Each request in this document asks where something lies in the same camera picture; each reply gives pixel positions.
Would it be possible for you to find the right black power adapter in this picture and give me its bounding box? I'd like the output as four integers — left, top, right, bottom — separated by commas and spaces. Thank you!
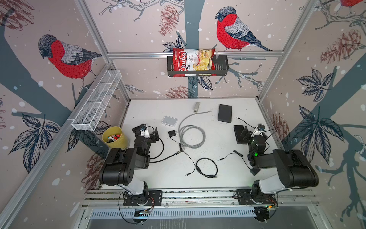
219, 150, 261, 176

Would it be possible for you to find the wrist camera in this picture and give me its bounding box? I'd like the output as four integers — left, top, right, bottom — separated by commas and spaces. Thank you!
140, 124, 149, 136
256, 123, 266, 131

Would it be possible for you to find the ribbed black network switch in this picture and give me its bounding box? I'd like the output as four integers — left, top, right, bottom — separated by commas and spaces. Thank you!
234, 125, 252, 145

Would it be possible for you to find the black coiled short cable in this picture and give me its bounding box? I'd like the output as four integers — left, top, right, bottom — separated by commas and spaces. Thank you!
195, 157, 218, 179

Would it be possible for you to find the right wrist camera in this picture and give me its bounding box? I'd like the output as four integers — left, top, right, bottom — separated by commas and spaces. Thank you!
256, 123, 266, 131

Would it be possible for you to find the black wire wall basket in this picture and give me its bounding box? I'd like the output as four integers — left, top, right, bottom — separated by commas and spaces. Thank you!
167, 55, 229, 77

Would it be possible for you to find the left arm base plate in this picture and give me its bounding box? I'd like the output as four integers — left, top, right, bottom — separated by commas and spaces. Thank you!
123, 190, 163, 207

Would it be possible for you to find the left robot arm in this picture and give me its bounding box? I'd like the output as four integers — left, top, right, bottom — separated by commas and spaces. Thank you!
99, 124, 160, 201

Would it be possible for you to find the grey coiled ethernet cable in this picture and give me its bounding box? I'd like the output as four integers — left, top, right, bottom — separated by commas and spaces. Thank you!
178, 110, 213, 149

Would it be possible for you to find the red chips bag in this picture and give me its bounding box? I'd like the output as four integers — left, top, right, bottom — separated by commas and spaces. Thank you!
173, 48, 215, 72

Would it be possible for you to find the white mesh wall shelf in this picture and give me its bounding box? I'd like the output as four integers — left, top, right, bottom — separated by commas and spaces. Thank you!
71, 70, 122, 131

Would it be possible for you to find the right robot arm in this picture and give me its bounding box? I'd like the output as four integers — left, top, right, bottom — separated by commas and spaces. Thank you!
234, 124, 319, 204

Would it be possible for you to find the grey USB adapter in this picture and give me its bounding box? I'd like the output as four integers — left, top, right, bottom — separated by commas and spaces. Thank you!
193, 102, 200, 113

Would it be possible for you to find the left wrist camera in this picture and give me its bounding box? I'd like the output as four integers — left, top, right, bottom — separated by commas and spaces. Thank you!
140, 124, 149, 136

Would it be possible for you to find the white small network switch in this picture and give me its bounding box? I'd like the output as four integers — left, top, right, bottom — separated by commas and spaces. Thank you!
162, 115, 178, 127

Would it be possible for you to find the yellow cup with markers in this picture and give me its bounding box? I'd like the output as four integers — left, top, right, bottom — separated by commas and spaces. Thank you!
102, 127, 130, 150

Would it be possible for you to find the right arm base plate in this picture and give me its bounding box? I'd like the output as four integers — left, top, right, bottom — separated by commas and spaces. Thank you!
234, 189, 277, 206

